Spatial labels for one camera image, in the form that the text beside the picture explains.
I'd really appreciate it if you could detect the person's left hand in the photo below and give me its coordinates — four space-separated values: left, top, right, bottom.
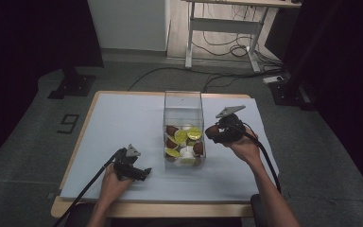
97 164 135 206

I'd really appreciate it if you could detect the dark curtain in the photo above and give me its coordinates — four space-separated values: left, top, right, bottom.
0 0 105 171
264 0 363 202

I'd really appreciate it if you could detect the person's right hand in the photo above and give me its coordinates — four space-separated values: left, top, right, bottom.
224 127 263 168

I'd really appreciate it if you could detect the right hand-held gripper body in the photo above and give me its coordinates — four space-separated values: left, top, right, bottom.
215 105 247 145

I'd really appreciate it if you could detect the brown coffee capsule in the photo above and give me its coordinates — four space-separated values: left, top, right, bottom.
205 125 220 138

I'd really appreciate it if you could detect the white power strip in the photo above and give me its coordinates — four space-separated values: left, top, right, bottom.
262 75 285 85

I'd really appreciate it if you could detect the black stand base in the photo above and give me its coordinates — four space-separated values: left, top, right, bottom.
46 67 97 100
268 75 316 112

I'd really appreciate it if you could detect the wooden table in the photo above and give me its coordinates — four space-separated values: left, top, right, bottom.
50 90 287 219

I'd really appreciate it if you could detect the white metal desk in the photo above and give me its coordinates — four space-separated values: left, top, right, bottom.
182 0 302 74

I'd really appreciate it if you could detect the light blue table mat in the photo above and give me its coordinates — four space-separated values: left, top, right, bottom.
60 93 280 202

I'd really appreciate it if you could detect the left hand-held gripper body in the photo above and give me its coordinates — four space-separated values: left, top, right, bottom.
112 144 142 182

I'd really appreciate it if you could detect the pile of coffee capsules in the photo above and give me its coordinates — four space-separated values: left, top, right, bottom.
164 124 206 167

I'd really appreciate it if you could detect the long black floor cable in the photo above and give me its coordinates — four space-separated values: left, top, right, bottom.
127 66 285 93

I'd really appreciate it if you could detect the clear acrylic drawer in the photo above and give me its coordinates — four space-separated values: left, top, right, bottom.
163 108 207 168

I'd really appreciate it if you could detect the white cabinet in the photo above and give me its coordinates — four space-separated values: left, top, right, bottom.
87 0 171 52

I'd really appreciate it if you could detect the bundle of black cables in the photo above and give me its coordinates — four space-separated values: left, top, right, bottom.
192 31 266 60

